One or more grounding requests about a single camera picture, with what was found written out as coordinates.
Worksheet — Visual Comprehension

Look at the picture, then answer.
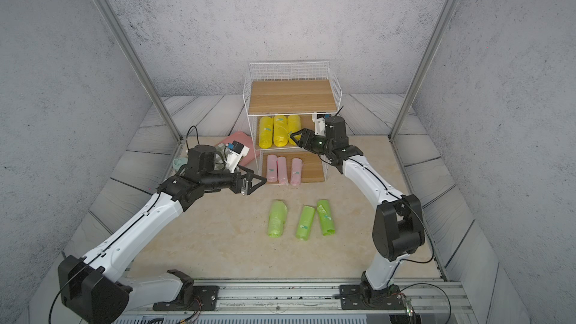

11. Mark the white wire wooden shelf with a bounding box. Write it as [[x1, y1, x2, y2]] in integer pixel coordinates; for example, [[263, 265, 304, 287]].
[[242, 61, 343, 184]]

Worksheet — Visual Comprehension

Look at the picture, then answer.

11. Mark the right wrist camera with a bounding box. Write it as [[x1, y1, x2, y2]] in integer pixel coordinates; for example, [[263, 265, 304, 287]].
[[312, 113, 326, 137]]

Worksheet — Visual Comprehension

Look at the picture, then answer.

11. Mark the mint green bottle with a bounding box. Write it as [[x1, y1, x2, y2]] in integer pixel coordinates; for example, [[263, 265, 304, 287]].
[[172, 157, 188, 172]]

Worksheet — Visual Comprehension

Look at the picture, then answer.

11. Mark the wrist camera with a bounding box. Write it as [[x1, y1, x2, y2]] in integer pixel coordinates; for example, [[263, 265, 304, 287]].
[[312, 113, 326, 137], [225, 141, 250, 173]]

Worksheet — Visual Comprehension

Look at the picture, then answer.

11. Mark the yellow bag roll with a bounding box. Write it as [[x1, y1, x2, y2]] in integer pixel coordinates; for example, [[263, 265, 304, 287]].
[[287, 115, 302, 145], [258, 116, 274, 149], [273, 115, 289, 147]]

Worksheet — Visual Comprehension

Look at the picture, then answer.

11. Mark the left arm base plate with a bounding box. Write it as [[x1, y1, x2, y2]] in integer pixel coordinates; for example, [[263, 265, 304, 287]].
[[152, 285, 220, 312]]

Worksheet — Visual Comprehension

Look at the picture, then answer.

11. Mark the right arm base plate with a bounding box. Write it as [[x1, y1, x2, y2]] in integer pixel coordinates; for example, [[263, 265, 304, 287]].
[[337, 283, 407, 311]]

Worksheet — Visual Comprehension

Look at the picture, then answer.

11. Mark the pink bag roll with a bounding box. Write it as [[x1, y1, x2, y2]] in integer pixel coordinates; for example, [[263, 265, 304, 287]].
[[290, 157, 303, 186], [266, 154, 278, 183], [277, 156, 289, 185]]

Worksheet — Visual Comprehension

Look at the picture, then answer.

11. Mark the right aluminium frame post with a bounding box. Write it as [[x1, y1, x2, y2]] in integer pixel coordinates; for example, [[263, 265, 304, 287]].
[[388, 0, 459, 143]]

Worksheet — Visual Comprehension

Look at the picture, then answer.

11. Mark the left aluminium frame post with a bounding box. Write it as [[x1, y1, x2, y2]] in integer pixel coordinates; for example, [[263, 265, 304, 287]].
[[92, 0, 183, 143]]

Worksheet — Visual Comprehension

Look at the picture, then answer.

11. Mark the light green bag roll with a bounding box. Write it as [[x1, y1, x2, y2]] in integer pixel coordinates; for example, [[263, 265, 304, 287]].
[[268, 200, 287, 238]]

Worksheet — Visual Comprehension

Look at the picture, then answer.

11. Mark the aluminium frame post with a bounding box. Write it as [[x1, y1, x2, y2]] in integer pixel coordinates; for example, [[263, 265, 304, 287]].
[[388, 0, 459, 143], [92, 0, 183, 143]]

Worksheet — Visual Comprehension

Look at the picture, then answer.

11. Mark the aluminium mounting rail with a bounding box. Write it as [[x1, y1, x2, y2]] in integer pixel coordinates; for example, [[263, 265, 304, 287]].
[[117, 279, 478, 323]]

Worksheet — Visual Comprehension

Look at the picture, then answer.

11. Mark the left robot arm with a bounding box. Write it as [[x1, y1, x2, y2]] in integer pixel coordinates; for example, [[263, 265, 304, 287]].
[[56, 141, 266, 323]]

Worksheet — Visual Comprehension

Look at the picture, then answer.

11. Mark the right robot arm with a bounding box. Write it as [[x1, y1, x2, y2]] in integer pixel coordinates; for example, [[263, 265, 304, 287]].
[[289, 116, 426, 299]]

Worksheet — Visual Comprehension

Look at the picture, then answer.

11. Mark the pink tray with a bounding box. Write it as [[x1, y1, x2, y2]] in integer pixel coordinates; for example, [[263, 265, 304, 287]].
[[215, 131, 261, 167]]

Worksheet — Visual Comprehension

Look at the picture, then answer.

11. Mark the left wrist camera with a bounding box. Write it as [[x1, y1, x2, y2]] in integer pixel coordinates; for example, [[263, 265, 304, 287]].
[[225, 141, 250, 173]]

